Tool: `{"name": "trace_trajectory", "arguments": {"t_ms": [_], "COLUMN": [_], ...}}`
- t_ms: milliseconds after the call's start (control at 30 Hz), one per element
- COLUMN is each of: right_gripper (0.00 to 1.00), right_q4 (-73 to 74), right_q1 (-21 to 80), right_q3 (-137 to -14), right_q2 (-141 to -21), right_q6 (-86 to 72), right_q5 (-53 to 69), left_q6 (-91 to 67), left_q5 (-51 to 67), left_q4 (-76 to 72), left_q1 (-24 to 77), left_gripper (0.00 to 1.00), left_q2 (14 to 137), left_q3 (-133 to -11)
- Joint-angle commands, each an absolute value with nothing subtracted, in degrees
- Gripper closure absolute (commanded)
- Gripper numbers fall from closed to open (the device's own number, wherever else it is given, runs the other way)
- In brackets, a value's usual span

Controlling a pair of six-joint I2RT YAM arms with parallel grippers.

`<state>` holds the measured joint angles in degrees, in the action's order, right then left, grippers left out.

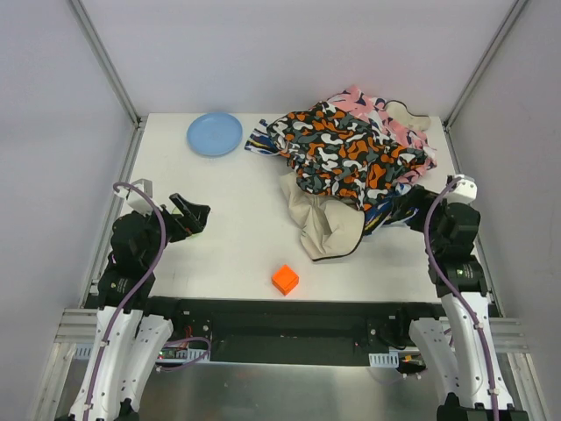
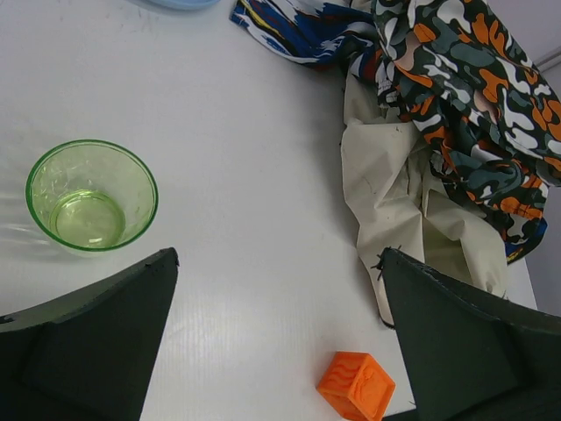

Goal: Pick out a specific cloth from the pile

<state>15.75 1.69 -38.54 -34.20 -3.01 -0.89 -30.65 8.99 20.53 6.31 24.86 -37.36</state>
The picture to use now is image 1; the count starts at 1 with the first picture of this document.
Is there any beige cloth with black trim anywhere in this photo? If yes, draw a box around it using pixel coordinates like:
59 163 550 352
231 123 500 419
280 173 365 261

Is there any orange grey camouflage cloth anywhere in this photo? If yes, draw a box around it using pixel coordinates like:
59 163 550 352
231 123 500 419
266 102 426 211

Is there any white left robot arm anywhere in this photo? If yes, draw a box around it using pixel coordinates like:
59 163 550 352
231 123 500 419
64 189 210 420

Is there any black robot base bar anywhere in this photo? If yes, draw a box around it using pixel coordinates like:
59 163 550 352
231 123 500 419
145 296 444 367

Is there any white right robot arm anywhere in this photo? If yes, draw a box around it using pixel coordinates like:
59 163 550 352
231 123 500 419
408 176 529 420

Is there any blue white patterned cloth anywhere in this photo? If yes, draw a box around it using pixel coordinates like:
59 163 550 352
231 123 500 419
244 119 280 156

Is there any pink patterned cloth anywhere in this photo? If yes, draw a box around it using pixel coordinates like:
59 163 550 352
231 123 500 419
327 85 437 185

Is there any green transparent plastic cup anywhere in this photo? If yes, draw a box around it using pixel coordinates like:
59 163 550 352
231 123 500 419
171 207 204 241

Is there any blue plastic plate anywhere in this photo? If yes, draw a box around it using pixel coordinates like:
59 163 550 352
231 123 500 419
186 112 243 157

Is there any orange cube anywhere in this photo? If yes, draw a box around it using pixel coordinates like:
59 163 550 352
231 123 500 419
271 265 300 296

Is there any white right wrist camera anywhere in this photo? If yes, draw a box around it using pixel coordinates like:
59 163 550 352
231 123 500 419
445 174 478 205

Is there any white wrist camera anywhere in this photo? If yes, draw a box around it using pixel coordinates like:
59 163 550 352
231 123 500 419
445 174 478 205
125 179 153 215

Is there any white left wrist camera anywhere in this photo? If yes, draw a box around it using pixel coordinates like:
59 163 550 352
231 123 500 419
125 179 153 215

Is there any right aluminium frame post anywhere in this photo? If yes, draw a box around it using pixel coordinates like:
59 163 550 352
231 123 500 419
443 0 530 132

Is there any aluminium frame post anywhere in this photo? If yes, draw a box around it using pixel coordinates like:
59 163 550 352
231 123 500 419
443 0 530 132
67 0 142 127

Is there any left aluminium frame post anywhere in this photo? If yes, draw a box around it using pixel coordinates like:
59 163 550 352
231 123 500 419
67 0 142 127

